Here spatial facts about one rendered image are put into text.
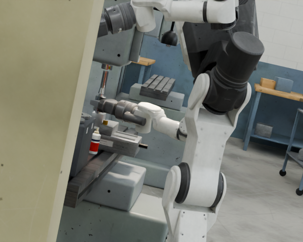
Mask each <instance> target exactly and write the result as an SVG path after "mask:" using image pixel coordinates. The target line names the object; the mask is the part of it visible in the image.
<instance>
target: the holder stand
mask: <svg viewBox="0 0 303 242"><path fill-rule="evenodd" d="M95 120H96V118H94V117H90V115H89V114H87V113H84V112H82V114H81V119H80V124H79V128H78V133H77V138H76V145H75V149H74V154H73V159H72V164H71V169H70V174H69V176H72V177H75V176H76V175H77V174H78V173H79V171H80V170H81V169H82V168H83V167H84V166H85V164H86V163H87V160H88V154H89V149H90V144H91V139H92V135H93V130H94V125H95Z"/></svg>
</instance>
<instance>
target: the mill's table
mask: <svg viewBox="0 0 303 242"><path fill-rule="evenodd" d="M117 131H120V132H124V133H129V134H133V135H138V132H137V131H136V130H135V128H130V129H128V127H127V126H123V125H119V126H118V130H117ZM123 156H124V155H120V154H116V153H112V152H108V151H104V150H100V149H98V152H97V154H90V153H89V154H88V160H87V163H86V164H85V166H84V167H83V168H82V169H81V170H80V171H79V173H78V174H77V175H76V176H75V177H72V176H69V179H68V184H67V188H66V193H65V198H64V203H63V205H64V206H68V207H71V208H75V207H76V206H77V205H78V204H79V203H80V202H81V201H82V200H83V199H84V198H85V197H86V196H87V195H88V194H89V192H90V191H91V190H92V189H93V188H94V187H95V186H96V185H97V184H98V183H99V182H100V181H101V180H102V179H103V178H104V176H105V175H106V174H107V173H108V172H109V171H110V170H111V169H112V168H113V167H114V166H115V165H116V164H117V163H118V161H119V160H120V159H121V158H122V157H123Z"/></svg>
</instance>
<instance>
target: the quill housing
mask: <svg viewBox="0 0 303 242"><path fill-rule="evenodd" d="M129 1H131V0H104V4H103V9H102V13H104V8H107V7H110V6H114V5H117V4H120V3H123V2H124V3H126V2H129ZM135 26H136V24H134V25H133V27H132V29H129V30H126V31H123V32H119V33H116V34H112V33H111V32H110V31H109V32H108V35H105V36H101V37H98V39H97V40H96V45H95V49H94V54H93V59H92V61H96V62H100V63H105V64H109V65H113V66H117V67H122V66H125V65H129V64H130V63H131V61H129V56H130V51H131V47H132V42H133V37H134V33H135Z"/></svg>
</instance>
